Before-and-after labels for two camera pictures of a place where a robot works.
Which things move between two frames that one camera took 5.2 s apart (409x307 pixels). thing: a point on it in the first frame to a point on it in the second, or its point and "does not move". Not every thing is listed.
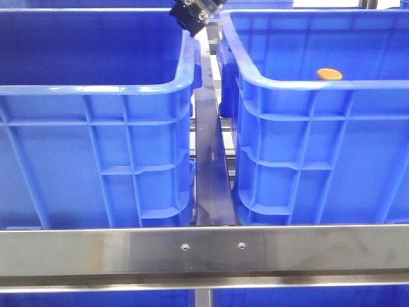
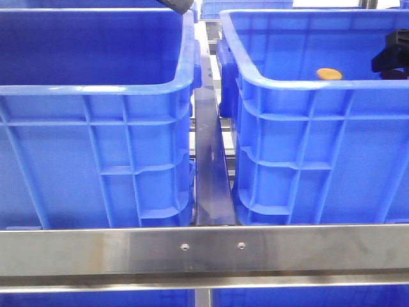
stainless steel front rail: [115, 259] does not move
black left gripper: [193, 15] to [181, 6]
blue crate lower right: [369, 296] does not move
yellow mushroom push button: [329, 74] does not move
